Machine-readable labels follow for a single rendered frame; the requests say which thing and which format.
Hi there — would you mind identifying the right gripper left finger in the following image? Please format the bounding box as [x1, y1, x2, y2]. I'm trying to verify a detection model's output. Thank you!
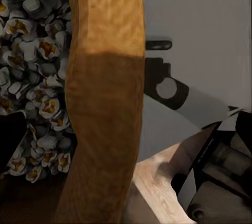
[0, 110, 28, 174]

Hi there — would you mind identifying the popcorn bag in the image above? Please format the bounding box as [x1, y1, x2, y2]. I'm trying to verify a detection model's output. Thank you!
[0, 0, 145, 224]

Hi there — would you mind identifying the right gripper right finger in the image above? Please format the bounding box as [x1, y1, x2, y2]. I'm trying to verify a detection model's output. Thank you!
[235, 111, 252, 153]

